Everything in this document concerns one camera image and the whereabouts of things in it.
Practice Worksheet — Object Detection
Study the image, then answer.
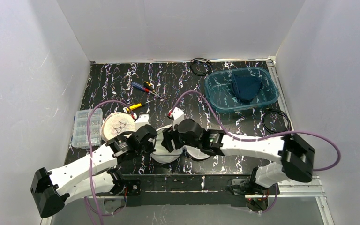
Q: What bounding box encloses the white mesh bag blue trim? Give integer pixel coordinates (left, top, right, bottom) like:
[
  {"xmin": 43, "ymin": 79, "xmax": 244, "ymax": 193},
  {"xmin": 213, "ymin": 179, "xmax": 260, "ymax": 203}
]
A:
[{"xmin": 150, "ymin": 125, "xmax": 210, "ymax": 164}]

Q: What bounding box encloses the white mesh bag tan trim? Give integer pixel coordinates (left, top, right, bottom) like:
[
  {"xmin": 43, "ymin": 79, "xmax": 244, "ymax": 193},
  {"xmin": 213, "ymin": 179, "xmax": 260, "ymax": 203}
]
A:
[{"xmin": 100, "ymin": 112, "xmax": 135, "ymax": 142}]

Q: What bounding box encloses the teal plastic bin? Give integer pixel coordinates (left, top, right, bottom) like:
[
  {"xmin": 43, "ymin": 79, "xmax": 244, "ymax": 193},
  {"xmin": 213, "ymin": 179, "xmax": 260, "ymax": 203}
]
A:
[{"xmin": 204, "ymin": 67, "xmax": 279, "ymax": 113}]

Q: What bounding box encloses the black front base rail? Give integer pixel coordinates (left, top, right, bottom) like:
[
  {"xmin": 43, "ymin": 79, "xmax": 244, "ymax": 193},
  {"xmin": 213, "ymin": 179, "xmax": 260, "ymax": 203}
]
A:
[{"xmin": 123, "ymin": 174, "xmax": 263, "ymax": 207}]

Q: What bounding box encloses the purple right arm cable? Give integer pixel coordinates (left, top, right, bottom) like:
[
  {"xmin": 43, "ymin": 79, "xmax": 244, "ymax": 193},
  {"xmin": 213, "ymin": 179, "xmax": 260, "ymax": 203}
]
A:
[{"xmin": 169, "ymin": 90, "xmax": 341, "ymax": 215}]

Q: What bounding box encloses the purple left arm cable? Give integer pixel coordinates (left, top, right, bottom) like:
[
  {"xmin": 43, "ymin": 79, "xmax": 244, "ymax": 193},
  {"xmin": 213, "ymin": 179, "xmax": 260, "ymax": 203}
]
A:
[{"xmin": 83, "ymin": 100, "xmax": 137, "ymax": 225}]

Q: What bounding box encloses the black cable coil back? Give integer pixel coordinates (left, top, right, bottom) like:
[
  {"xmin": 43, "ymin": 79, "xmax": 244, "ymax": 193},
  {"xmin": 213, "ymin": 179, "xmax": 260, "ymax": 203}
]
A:
[{"xmin": 189, "ymin": 57, "xmax": 213, "ymax": 77}]

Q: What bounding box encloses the blue handled screwdriver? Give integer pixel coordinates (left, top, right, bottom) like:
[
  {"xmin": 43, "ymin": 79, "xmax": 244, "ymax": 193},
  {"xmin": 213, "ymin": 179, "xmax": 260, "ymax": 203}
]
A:
[{"xmin": 131, "ymin": 82, "xmax": 153, "ymax": 94}]

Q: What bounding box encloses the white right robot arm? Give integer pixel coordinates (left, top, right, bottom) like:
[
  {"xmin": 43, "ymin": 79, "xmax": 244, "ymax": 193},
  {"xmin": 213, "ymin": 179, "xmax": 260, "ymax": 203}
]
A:
[{"xmin": 156, "ymin": 119, "xmax": 315, "ymax": 195}]

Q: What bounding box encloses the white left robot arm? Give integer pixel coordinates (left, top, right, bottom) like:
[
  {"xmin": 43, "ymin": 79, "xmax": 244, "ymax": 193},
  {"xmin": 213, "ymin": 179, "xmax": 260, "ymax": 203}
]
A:
[{"xmin": 30, "ymin": 125, "xmax": 158, "ymax": 218}]

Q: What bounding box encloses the black orange handled screwdriver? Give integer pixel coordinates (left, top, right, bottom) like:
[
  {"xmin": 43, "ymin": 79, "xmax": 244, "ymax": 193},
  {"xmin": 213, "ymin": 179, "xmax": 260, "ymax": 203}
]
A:
[{"xmin": 143, "ymin": 81, "xmax": 160, "ymax": 98}]

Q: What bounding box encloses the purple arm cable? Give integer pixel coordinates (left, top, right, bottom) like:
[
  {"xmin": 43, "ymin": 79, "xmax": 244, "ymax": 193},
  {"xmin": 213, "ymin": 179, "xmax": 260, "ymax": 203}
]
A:
[
  {"xmin": 169, "ymin": 90, "xmax": 341, "ymax": 215},
  {"xmin": 83, "ymin": 100, "xmax": 137, "ymax": 225}
]

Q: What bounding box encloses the yellow handled screwdriver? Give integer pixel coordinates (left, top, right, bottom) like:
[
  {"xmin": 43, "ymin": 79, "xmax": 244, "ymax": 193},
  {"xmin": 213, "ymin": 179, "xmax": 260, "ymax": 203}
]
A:
[{"xmin": 124, "ymin": 100, "xmax": 151, "ymax": 112}]

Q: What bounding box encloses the clear plastic screw box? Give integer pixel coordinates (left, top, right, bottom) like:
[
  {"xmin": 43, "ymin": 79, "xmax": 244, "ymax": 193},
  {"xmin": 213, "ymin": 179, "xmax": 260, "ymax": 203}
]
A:
[{"xmin": 71, "ymin": 108, "xmax": 103, "ymax": 149}]

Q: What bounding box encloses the black cable coil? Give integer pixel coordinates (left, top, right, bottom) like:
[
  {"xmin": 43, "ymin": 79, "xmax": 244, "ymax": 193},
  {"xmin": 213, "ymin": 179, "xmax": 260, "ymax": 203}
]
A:
[
  {"xmin": 189, "ymin": 57, "xmax": 213, "ymax": 77},
  {"xmin": 262, "ymin": 109, "xmax": 292, "ymax": 136}
]

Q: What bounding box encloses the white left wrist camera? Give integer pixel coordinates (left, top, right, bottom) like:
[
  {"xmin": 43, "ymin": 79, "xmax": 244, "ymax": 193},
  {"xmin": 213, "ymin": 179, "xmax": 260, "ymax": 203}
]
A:
[{"xmin": 135, "ymin": 114, "xmax": 150, "ymax": 130}]

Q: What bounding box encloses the black cable coil right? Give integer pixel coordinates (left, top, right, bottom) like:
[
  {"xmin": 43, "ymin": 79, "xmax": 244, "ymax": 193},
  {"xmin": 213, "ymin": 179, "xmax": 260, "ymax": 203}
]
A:
[{"xmin": 262, "ymin": 109, "xmax": 292, "ymax": 136}]

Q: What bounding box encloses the dark blue bra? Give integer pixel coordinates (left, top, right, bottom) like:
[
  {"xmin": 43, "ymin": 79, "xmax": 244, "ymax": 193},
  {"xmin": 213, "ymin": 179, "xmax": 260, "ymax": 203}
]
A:
[{"xmin": 231, "ymin": 74, "xmax": 262, "ymax": 102}]

